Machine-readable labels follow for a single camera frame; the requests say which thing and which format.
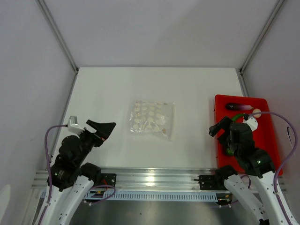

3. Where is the red plastic tray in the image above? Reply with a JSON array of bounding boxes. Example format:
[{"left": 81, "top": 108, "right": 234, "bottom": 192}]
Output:
[{"left": 215, "top": 94, "right": 281, "bottom": 173}]

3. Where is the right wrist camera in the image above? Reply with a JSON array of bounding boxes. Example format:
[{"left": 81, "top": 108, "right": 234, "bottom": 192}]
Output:
[{"left": 242, "top": 114, "right": 258, "bottom": 132}]

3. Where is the aluminium frame post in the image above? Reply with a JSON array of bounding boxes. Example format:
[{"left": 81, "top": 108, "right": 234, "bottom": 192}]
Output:
[
  {"left": 238, "top": 0, "right": 289, "bottom": 75},
  {"left": 35, "top": 0, "right": 79, "bottom": 75}
]

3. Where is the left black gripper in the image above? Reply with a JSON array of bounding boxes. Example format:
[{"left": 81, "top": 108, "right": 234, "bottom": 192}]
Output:
[{"left": 75, "top": 119, "right": 116, "bottom": 165}]

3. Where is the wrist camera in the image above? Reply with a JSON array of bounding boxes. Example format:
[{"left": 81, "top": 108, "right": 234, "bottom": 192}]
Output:
[
  {"left": 242, "top": 114, "right": 258, "bottom": 132},
  {"left": 67, "top": 116, "right": 84, "bottom": 135}
]

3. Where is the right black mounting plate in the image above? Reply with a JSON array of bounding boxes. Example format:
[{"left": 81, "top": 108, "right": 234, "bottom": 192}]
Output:
[{"left": 194, "top": 175, "right": 227, "bottom": 191}]

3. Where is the clear dotted zip bag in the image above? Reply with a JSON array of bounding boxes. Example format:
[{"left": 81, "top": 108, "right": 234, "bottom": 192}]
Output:
[{"left": 128, "top": 100, "right": 176, "bottom": 141}]

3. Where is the white slotted cable duct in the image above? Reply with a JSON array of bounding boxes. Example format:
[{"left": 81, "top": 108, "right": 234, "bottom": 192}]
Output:
[{"left": 83, "top": 190, "right": 218, "bottom": 203}]

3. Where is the left aluminium frame post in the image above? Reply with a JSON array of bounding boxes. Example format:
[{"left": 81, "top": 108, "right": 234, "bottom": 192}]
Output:
[{"left": 35, "top": 0, "right": 79, "bottom": 75}]

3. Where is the purple toy eggplant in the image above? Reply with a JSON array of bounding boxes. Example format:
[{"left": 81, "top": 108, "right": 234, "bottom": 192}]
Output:
[{"left": 225, "top": 103, "right": 253, "bottom": 111}]

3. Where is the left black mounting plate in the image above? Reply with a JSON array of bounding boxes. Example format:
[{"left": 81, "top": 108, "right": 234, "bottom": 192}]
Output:
[{"left": 94, "top": 173, "right": 117, "bottom": 187}]

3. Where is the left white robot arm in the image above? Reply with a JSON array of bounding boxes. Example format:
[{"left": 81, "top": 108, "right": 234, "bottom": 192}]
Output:
[{"left": 35, "top": 116, "right": 116, "bottom": 225}]

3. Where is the green bell pepper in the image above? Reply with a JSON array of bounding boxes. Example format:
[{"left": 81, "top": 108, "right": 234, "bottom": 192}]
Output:
[{"left": 225, "top": 148, "right": 234, "bottom": 157}]

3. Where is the right aluminium frame post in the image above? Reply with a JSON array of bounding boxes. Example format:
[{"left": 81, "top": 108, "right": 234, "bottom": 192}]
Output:
[{"left": 238, "top": 0, "right": 289, "bottom": 75}]

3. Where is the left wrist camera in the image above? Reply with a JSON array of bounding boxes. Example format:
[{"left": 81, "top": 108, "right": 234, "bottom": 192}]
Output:
[{"left": 67, "top": 116, "right": 84, "bottom": 135}]

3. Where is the green chili pepper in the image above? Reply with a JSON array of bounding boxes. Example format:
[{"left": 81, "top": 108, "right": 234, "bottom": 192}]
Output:
[{"left": 232, "top": 113, "right": 244, "bottom": 122}]

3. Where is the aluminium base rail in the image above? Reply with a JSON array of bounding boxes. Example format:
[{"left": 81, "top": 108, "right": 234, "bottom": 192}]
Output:
[{"left": 31, "top": 166, "right": 288, "bottom": 193}]

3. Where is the white egg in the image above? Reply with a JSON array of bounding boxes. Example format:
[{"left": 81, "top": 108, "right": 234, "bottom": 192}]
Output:
[{"left": 252, "top": 108, "right": 261, "bottom": 118}]

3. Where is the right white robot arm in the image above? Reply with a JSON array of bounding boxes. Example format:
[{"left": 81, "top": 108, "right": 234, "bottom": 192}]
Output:
[{"left": 209, "top": 117, "right": 298, "bottom": 225}]

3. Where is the black mounting plate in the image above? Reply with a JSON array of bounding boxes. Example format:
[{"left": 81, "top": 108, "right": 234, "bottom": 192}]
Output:
[
  {"left": 194, "top": 175, "right": 227, "bottom": 191},
  {"left": 94, "top": 173, "right": 117, "bottom": 187}
]

